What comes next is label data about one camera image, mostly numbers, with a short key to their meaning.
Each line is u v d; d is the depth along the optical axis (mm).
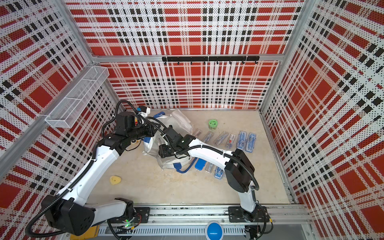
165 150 716
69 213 371
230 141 1012
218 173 865
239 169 470
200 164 902
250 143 1009
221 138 1039
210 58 884
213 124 1071
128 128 575
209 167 887
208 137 1043
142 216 733
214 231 678
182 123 799
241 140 1014
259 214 670
